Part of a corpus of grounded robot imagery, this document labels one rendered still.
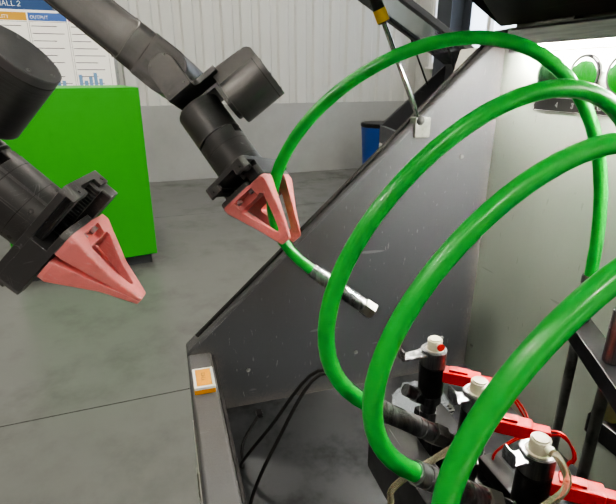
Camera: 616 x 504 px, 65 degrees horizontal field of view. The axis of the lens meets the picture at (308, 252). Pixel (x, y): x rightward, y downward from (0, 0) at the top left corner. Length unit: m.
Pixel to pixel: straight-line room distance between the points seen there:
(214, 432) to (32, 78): 0.46
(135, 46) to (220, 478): 0.52
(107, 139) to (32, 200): 3.28
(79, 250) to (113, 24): 0.37
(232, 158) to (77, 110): 3.11
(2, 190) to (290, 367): 0.60
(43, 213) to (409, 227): 0.61
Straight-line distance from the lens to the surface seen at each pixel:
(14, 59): 0.40
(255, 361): 0.86
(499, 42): 0.56
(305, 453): 0.81
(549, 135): 0.81
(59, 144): 3.68
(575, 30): 0.75
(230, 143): 0.59
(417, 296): 0.30
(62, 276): 0.42
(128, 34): 0.68
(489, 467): 0.58
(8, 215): 0.42
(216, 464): 0.63
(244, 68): 0.61
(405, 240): 0.86
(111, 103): 3.68
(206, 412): 0.70
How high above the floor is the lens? 1.38
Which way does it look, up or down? 20 degrees down
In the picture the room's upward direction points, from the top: straight up
